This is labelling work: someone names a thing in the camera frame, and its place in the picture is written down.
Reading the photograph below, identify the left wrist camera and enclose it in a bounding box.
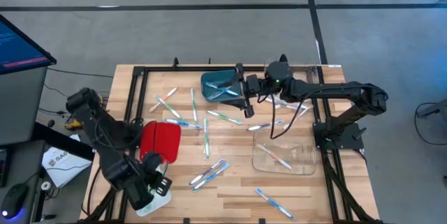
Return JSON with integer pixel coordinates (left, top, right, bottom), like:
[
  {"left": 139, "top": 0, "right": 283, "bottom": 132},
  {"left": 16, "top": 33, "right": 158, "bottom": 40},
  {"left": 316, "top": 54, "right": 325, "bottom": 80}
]
[{"left": 154, "top": 177, "right": 173, "bottom": 197}]

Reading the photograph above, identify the black floor cable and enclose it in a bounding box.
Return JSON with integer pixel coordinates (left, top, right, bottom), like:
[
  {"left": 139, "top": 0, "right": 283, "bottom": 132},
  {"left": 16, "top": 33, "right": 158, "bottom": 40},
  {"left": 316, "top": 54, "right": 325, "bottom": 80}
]
[
  {"left": 47, "top": 66, "right": 115, "bottom": 78},
  {"left": 414, "top": 103, "right": 447, "bottom": 147}
]

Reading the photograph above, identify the red plastic bin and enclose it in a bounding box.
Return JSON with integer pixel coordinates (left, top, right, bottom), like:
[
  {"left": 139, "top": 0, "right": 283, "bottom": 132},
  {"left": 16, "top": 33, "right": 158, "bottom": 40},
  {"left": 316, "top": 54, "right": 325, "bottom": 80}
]
[{"left": 139, "top": 121, "right": 182, "bottom": 165}]

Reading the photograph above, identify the teal plastic bin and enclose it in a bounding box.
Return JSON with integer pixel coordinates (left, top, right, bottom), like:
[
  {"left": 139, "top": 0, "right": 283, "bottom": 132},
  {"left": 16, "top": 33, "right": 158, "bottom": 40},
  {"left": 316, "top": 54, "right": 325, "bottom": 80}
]
[{"left": 200, "top": 69, "right": 245, "bottom": 103}]

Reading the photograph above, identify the black computer mouse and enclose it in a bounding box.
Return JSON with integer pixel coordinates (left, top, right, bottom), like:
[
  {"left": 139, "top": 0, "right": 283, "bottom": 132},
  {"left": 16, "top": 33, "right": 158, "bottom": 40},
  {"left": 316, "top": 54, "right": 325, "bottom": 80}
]
[{"left": 1, "top": 183, "right": 29, "bottom": 221}]

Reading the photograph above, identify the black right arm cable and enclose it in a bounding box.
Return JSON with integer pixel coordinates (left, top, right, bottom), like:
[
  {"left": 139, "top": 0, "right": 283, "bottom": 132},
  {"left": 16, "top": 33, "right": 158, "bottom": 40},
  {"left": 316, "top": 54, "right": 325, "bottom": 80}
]
[{"left": 270, "top": 89, "right": 318, "bottom": 140}]

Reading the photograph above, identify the black stand leg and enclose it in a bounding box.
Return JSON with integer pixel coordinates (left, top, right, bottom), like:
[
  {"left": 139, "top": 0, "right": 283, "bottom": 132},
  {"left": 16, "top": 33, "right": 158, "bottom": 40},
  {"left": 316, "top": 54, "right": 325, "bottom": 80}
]
[{"left": 417, "top": 98, "right": 447, "bottom": 119}]

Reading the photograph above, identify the blue toothbrush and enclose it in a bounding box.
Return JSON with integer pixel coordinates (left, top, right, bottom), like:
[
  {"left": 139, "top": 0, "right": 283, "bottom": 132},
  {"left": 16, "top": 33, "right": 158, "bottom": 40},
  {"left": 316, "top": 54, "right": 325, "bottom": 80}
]
[
  {"left": 207, "top": 86, "right": 231, "bottom": 100},
  {"left": 163, "top": 118, "right": 203, "bottom": 130},
  {"left": 254, "top": 188, "right": 295, "bottom": 220},
  {"left": 205, "top": 81, "right": 240, "bottom": 96},
  {"left": 192, "top": 163, "right": 230, "bottom": 192}
]

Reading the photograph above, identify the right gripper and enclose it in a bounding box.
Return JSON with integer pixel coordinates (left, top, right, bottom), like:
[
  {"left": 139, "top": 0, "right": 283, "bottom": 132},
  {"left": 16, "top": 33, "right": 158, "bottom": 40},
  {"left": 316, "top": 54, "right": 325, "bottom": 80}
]
[{"left": 219, "top": 62, "right": 269, "bottom": 119}]

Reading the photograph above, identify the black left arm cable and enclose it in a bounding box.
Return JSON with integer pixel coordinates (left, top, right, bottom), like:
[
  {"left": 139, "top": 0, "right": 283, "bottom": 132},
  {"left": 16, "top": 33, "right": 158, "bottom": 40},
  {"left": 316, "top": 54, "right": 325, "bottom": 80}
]
[{"left": 91, "top": 114, "right": 149, "bottom": 152}]

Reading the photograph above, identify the blue screen monitor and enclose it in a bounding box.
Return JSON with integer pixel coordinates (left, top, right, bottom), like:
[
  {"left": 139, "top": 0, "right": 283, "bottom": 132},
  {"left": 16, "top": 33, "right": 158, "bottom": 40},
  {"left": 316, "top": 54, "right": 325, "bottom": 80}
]
[{"left": 0, "top": 14, "right": 57, "bottom": 75}]

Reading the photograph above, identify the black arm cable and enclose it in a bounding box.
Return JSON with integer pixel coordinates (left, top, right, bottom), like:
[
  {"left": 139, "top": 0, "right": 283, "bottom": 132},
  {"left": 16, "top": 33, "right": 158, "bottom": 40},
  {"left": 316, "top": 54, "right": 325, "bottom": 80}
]
[
  {"left": 270, "top": 89, "right": 318, "bottom": 140},
  {"left": 91, "top": 114, "right": 149, "bottom": 152}
]

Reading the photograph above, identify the white plastic bin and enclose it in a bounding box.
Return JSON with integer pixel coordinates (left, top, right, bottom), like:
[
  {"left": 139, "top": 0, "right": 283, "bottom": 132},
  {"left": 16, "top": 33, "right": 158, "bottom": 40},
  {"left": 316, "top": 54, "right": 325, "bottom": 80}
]
[{"left": 135, "top": 173, "right": 173, "bottom": 217}]

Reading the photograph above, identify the yellow cable bundle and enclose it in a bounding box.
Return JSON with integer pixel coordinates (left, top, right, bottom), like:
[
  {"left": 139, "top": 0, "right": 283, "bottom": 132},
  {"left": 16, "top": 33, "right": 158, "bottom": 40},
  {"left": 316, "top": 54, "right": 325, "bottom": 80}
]
[{"left": 64, "top": 93, "right": 105, "bottom": 130}]

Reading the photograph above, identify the white printed paper sheet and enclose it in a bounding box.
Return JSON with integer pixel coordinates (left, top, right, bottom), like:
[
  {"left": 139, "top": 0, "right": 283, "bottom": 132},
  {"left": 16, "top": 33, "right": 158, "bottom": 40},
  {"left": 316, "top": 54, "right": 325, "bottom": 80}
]
[{"left": 41, "top": 146, "right": 92, "bottom": 188}]

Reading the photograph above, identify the clear plastic bin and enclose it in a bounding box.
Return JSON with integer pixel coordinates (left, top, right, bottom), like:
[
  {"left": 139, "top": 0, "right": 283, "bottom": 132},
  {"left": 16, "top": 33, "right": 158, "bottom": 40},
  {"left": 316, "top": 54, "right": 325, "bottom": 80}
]
[
  {"left": 251, "top": 130, "right": 317, "bottom": 177},
  {"left": 263, "top": 61, "right": 321, "bottom": 103}
]

